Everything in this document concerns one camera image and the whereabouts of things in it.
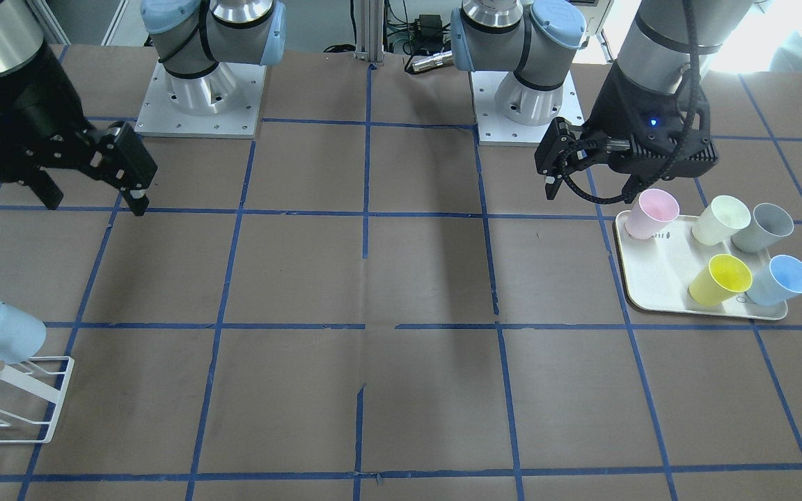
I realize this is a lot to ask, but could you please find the blue cup on tray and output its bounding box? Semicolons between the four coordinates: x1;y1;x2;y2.
746;255;802;305

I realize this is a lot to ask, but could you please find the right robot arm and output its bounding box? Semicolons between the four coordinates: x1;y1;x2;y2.
0;1;286;216

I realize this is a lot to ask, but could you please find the pink cup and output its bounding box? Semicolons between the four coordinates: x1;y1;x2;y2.
624;189;680;240

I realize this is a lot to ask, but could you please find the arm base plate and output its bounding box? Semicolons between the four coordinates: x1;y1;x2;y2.
136;63;267;140
470;71;585;147

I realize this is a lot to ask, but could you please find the pale green cup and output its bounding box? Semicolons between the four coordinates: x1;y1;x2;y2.
691;196;752;246

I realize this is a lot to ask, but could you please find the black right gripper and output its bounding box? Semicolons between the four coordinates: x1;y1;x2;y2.
0;49;158;216

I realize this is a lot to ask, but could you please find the yellow cup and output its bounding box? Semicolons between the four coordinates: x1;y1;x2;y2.
688;254;753;307

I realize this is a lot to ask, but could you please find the grey cup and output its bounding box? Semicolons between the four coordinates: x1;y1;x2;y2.
731;202;794;253

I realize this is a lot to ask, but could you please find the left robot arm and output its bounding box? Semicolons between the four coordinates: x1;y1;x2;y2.
450;1;751;204

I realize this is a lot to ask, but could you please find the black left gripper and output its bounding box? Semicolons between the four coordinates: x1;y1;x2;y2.
535;63;719;200

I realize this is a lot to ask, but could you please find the cream plastic tray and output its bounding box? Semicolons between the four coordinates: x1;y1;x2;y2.
614;210;788;321

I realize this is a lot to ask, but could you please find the white wire cup rack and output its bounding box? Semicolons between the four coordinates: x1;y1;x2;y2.
0;356;75;445

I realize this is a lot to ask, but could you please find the light blue cup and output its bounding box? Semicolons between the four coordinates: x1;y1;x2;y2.
0;301;47;365

